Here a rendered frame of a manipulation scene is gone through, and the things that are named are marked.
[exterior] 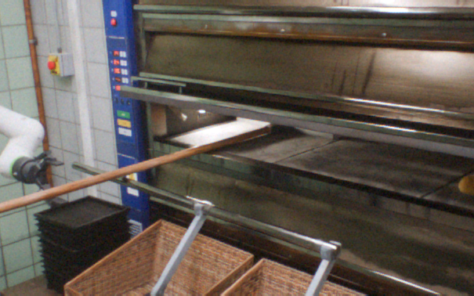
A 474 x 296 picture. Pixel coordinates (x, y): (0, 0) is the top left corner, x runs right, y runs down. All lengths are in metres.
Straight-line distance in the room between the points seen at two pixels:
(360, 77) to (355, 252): 0.55
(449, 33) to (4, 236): 2.44
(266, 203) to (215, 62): 0.53
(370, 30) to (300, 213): 0.68
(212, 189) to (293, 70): 0.65
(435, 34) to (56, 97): 2.02
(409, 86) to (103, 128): 1.58
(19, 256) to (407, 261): 2.16
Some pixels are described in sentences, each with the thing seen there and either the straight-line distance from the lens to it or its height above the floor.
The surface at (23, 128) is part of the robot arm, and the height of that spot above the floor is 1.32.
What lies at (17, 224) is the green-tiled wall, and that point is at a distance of 3.52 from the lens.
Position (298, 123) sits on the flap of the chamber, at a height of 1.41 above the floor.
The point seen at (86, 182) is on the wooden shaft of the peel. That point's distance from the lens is 2.19.
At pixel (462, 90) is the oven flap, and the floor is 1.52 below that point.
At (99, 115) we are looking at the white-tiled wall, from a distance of 3.01.
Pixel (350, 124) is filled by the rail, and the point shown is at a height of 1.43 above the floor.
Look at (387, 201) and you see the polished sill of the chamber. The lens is 1.99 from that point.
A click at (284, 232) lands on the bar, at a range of 1.75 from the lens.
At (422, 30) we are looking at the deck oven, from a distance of 1.83.
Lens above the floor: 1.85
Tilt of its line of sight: 15 degrees down
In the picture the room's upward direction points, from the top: 3 degrees counter-clockwise
